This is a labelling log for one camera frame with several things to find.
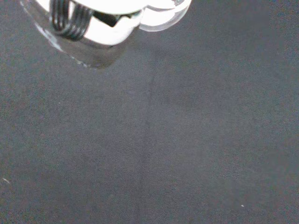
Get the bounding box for black bench cloth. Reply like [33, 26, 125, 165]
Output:
[0, 0, 299, 224]

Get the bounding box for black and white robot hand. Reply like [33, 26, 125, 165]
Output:
[35, 0, 151, 45]

